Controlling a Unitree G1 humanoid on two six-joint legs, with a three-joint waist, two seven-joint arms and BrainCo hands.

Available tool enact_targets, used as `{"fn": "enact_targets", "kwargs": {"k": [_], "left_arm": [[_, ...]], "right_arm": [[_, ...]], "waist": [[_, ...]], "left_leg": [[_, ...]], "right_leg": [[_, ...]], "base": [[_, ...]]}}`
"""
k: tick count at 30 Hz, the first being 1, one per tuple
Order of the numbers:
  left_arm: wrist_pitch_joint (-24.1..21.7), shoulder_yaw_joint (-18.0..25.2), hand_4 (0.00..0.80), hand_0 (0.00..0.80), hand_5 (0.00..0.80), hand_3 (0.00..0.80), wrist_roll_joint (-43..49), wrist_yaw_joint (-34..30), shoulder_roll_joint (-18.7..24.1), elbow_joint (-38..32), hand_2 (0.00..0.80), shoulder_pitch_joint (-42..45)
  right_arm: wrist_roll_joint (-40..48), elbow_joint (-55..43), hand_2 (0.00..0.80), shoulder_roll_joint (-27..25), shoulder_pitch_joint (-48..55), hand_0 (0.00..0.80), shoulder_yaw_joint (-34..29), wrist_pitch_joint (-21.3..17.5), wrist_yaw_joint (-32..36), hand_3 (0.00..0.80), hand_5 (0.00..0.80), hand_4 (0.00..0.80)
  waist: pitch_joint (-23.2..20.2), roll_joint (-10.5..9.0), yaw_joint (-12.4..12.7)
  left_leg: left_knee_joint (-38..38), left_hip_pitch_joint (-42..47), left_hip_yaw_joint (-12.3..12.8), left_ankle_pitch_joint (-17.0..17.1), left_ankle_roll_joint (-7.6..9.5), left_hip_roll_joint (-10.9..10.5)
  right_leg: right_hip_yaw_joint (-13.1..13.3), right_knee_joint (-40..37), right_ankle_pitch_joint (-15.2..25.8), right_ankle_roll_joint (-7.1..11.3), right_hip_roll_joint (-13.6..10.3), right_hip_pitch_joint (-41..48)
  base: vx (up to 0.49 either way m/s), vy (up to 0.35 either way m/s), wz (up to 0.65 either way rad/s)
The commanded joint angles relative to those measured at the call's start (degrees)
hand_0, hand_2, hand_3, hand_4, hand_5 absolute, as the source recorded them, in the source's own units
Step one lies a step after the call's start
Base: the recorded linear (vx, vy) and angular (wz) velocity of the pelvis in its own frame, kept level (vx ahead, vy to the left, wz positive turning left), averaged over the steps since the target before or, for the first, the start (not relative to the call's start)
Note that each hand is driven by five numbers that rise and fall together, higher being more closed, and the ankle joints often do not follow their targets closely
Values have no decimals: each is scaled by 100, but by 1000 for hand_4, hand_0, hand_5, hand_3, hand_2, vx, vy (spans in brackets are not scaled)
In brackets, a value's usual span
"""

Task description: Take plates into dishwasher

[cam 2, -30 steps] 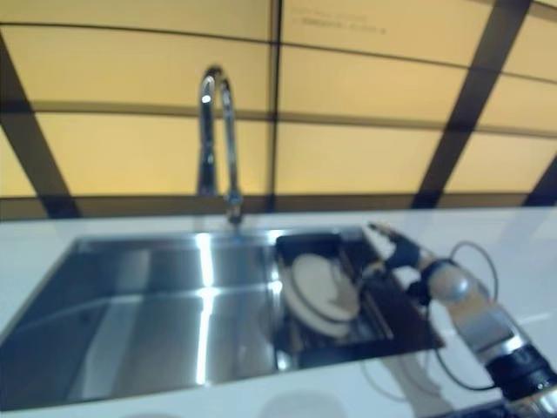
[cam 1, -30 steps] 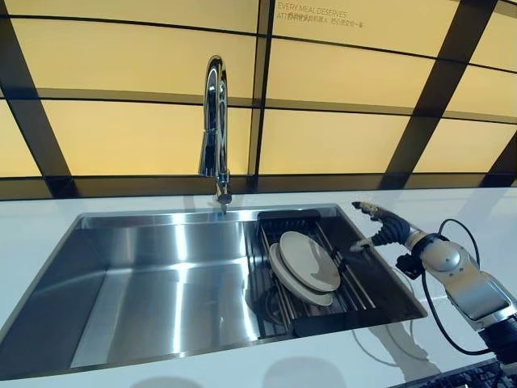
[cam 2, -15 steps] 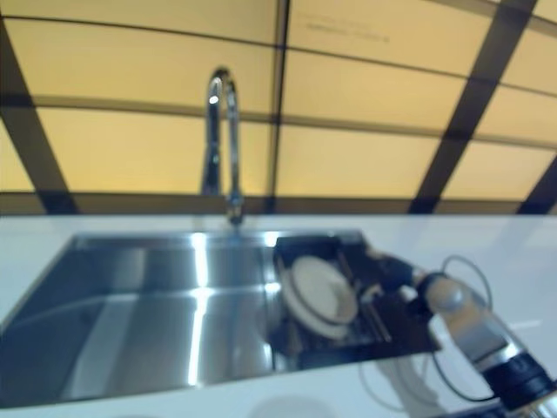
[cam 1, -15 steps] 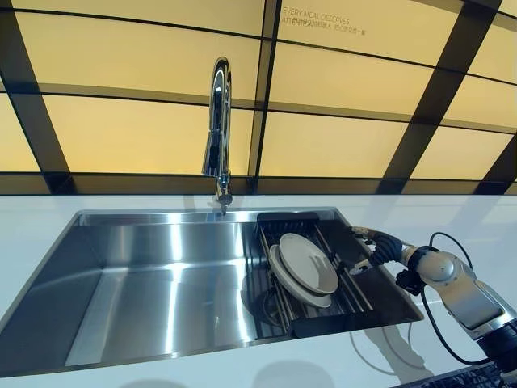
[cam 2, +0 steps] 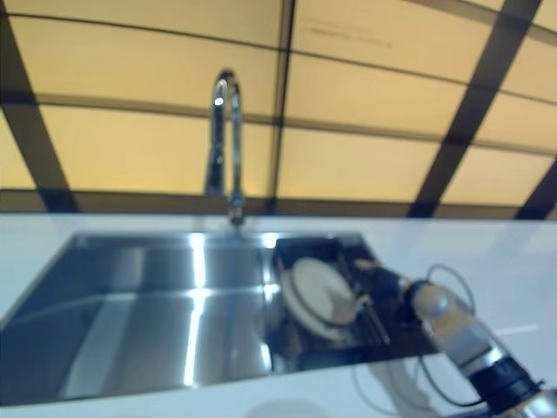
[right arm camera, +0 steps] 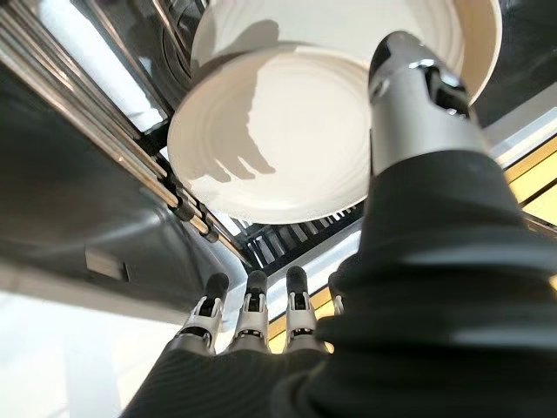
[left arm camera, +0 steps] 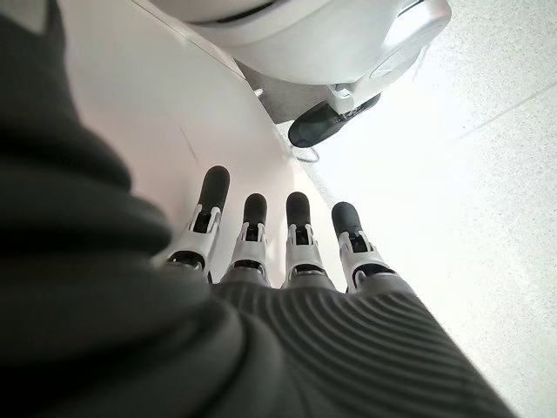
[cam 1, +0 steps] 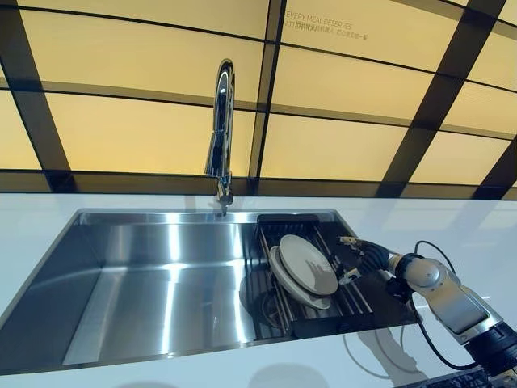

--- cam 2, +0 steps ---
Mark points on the cream ceramic plate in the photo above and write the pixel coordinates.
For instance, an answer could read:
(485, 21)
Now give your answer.
(313, 326)
(317, 287)

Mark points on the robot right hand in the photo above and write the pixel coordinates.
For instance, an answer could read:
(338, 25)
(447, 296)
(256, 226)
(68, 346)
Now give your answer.
(389, 287)

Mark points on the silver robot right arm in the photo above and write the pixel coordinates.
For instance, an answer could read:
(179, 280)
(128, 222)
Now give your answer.
(465, 339)

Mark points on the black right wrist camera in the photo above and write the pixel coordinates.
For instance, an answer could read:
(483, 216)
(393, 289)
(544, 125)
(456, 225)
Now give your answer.
(411, 318)

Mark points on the stainless steel sink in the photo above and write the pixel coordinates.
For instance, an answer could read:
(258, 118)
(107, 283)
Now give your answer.
(152, 318)

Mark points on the black dish drying rack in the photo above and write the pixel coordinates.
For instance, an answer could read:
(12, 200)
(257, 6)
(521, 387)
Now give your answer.
(304, 244)

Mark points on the chrome gooseneck faucet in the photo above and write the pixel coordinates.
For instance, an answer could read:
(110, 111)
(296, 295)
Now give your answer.
(236, 143)

